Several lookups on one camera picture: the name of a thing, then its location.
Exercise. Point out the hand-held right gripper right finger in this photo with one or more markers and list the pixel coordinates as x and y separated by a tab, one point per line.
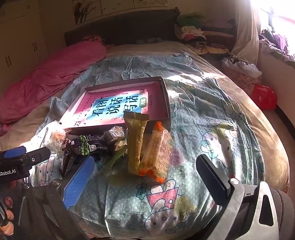
212	177

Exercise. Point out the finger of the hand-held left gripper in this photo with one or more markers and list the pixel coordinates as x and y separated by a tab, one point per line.
15	152
38	157

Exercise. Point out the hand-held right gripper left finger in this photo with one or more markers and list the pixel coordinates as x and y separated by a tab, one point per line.
78	180

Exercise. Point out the dark blue biscuit packet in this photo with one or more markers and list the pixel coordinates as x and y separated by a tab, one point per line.
68	158

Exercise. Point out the clear packet round pastry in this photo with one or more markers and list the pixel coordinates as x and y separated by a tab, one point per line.
53	137

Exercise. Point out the green pea snack packet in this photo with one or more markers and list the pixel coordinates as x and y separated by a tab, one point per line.
87	145

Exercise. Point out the light green snack packet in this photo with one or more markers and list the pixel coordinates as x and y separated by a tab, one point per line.
115	157

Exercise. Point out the clear packet brown shredded pastry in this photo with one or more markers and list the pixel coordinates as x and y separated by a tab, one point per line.
115	135

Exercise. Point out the orange cracker packet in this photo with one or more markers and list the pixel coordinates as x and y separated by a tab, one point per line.
157	152

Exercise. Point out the long yellow-green snack packet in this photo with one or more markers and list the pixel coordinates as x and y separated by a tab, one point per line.
133	142

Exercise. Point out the grey cardboard box pink inside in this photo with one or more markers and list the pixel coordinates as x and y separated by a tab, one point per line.
107	92

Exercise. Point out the person's left hand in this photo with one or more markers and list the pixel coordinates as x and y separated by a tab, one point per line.
8	202

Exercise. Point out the printed cartoon cat blanket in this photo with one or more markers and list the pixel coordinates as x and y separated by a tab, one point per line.
200	120

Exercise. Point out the bed with beige sheet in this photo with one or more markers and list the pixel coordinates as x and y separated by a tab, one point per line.
267	140

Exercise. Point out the pink blanket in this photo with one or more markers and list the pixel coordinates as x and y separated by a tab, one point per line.
42	80

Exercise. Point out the red plastic bag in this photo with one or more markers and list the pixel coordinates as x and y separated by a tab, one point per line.
263	96

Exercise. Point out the floral fabric basket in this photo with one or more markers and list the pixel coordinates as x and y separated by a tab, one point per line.
242	77

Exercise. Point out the cream wardrobe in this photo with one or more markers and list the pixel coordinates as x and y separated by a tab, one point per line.
17	42

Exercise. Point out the beige curtain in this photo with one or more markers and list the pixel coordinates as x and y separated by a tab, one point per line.
247	35

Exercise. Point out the pile of folded clothes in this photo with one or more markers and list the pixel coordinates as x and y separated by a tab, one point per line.
195	30

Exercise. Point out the purple clothes on windowsill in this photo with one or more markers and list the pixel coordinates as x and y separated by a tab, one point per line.
280	45

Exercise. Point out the dark patterned pillow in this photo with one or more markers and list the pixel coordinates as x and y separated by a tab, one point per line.
148	40

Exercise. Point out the dark headboard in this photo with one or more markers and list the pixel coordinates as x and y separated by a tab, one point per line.
122	27

